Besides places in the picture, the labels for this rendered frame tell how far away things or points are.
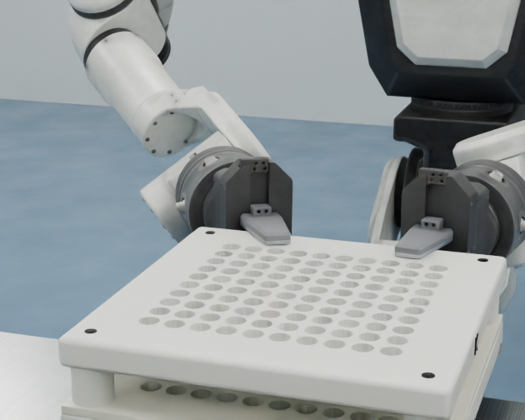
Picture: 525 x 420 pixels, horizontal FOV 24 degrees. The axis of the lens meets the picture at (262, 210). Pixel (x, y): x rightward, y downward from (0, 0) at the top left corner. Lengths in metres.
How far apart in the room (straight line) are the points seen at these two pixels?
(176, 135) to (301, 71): 4.63
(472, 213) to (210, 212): 0.23
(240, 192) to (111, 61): 0.33
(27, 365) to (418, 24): 0.57
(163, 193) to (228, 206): 0.18
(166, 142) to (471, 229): 0.39
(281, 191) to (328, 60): 4.83
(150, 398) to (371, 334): 0.15
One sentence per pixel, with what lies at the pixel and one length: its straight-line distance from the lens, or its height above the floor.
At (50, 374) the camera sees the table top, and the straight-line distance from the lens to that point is 1.01.
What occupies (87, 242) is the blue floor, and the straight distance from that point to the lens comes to 4.09.
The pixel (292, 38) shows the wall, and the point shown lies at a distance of 5.83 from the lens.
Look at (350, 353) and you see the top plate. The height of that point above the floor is 0.96.
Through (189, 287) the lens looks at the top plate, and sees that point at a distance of 0.85.
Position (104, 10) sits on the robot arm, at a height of 1.09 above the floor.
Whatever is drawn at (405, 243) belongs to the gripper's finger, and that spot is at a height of 0.97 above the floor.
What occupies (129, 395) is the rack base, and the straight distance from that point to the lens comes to 0.79.
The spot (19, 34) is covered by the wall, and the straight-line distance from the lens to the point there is 6.42.
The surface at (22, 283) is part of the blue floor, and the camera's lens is 3.73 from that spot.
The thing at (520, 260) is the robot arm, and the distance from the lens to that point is 1.12.
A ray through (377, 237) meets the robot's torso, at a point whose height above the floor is 0.83.
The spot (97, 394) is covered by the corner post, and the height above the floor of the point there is 0.93.
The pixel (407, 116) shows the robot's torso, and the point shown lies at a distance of 1.38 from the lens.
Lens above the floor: 1.25
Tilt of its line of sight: 17 degrees down
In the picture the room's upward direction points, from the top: straight up
